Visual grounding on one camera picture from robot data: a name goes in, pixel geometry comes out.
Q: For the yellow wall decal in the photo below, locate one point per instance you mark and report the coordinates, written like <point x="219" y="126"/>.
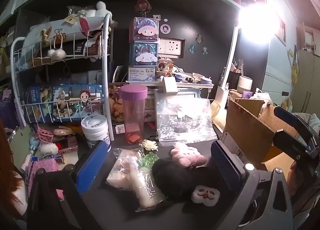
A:
<point x="295" y="67"/>

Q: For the white artificial flower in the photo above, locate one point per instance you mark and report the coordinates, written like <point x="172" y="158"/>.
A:
<point x="149" y="145"/>

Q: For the framed wall picture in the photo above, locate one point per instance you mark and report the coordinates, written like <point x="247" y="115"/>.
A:
<point x="281" y="29"/>

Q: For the blue picture frame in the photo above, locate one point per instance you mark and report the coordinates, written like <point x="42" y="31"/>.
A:
<point x="190" y="92"/>

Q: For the grey wardrobe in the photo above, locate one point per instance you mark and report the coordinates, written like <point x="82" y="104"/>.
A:
<point x="307" y="79"/>

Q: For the brown plush head charm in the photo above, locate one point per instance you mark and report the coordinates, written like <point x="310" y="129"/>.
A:
<point x="143" y="6"/>

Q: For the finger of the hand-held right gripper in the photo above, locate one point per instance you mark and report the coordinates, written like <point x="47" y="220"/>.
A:
<point x="287" y="145"/>
<point x="290" y="120"/>

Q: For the dried flower picture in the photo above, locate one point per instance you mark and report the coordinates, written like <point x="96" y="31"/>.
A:
<point x="116" y="105"/>

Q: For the pink tumbler purple lid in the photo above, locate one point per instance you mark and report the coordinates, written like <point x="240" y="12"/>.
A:
<point x="132" y="115"/>

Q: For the small blue round case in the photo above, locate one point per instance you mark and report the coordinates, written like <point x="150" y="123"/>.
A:
<point x="178" y="78"/>

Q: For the purple ribbed item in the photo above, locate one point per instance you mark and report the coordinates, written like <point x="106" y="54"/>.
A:
<point x="246" y="94"/>

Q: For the pink patterned pouch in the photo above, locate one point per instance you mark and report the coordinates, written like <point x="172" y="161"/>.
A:
<point x="42" y="170"/>

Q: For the white fluffy ball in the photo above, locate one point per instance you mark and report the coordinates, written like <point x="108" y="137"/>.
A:
<point x="48" y="148"/>

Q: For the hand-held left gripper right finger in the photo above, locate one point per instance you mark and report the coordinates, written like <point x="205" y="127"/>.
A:
<point x="225" y="167"/>

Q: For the purple cartoon storage box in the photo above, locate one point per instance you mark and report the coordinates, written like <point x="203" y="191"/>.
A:
<point x="144" y="29"/>

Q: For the round portrait sticker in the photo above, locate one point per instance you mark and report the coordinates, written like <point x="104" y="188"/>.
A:
<point x="165" y="29"/>

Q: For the black pen holder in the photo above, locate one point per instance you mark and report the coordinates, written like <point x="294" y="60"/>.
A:
<point x="233" y="79"/>

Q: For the white box blue label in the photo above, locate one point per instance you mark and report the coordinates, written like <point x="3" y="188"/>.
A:
<point x="141" y="73"/>

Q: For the white printed bag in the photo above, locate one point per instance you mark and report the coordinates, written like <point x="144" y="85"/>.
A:
<point x="62" y="28"/>

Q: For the black plush toy white face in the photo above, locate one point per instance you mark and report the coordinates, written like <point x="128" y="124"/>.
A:
<point x="180" y="182"/>

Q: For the white jar blue label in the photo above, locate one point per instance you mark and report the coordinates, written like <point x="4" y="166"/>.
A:
<point x="96" y="132"/>

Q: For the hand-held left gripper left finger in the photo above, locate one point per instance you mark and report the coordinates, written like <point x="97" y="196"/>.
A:
<point x="92" y="165"/>

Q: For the small white desk shelf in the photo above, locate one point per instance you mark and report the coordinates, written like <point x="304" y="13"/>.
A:
<point x="192" y="84"/>

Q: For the small anime figure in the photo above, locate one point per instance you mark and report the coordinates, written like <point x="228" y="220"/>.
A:
<point x="166" y="67"/>

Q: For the person's reddish hair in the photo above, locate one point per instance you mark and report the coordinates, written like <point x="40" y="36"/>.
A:
<point x="8" y="182"/>

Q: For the pink plush toy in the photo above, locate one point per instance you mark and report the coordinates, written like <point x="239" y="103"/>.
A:
<point x="187" y="153"/>

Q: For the white pom-pom pair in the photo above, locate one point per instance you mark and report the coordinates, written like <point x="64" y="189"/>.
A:
<point x="56" y="53"/>

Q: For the character wall sticker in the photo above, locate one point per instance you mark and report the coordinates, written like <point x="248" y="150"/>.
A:
<point x="198" y="38"/>
<point x="192" y="49"/>
<point x="204" y="51"/>

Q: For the white desk lamp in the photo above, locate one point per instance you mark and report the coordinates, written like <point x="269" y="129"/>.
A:
<point x="231" y="52"/>

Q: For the small bear sticker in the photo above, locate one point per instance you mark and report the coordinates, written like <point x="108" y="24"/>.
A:
<point x="156" y="16"/>

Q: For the anime printed box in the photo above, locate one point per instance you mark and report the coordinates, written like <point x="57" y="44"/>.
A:
<point x="65" y="102"/>

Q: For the person's right hand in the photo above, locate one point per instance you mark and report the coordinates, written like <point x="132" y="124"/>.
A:
<point x="291" y="178"/>

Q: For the blue cartoon storage box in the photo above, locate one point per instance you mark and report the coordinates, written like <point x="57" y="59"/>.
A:
<point x="144" y="54"/>

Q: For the white power adapter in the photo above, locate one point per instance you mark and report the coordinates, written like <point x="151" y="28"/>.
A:
<point x="170" y="86"/>

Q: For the green wrapped trinket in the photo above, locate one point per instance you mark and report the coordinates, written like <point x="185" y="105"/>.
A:
<point x="148" y="161"/>

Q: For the white humidifier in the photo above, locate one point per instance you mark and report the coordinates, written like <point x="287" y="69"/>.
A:
<point x="245" y="84"/>

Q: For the small white card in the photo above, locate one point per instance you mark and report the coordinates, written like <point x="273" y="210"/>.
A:
<point x="120" y="129"/>

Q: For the cardboard box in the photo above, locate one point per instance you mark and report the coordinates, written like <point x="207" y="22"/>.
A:
<point x="247" y="132"/>

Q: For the wall socket panel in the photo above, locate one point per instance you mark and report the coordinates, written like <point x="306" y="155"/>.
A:
<point x="172" y="46"/>

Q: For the stack of clear plastic bags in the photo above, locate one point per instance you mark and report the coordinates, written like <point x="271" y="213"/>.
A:
<point x="185" y="122"/>

